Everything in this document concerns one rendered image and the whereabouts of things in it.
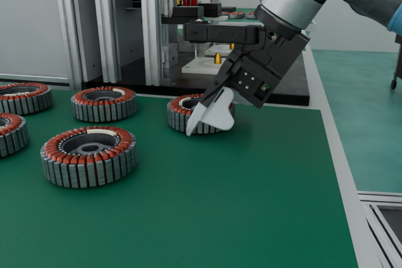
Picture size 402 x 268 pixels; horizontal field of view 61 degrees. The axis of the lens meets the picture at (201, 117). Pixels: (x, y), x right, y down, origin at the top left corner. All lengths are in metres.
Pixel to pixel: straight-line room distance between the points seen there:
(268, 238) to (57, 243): 0.19
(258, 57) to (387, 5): 0.17
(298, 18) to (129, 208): 0.31
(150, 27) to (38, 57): 0.28
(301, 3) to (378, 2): 0.09
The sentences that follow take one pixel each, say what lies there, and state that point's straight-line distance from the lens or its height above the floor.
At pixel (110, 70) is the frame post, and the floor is 0.80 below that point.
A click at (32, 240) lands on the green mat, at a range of 0.36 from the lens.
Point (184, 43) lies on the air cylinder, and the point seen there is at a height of 0.80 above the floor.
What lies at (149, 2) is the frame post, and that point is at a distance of 0.71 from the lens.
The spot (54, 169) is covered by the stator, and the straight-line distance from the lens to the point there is 0.42.
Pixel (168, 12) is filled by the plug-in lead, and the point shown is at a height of 0.91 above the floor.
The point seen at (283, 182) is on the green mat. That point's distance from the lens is 0.41.
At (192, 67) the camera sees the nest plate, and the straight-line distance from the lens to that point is 0.84.
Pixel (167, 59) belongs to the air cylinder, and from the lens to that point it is 0.88.
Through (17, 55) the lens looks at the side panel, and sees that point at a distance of 0.89.
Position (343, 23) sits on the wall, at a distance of 6.26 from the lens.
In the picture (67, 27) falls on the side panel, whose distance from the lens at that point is 0.79.
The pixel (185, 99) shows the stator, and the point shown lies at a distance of 0.58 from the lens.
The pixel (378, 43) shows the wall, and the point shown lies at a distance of 6.40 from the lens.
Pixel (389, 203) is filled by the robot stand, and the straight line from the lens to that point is 1.46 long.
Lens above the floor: 0.96
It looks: 21 degrees down
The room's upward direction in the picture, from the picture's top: straight up
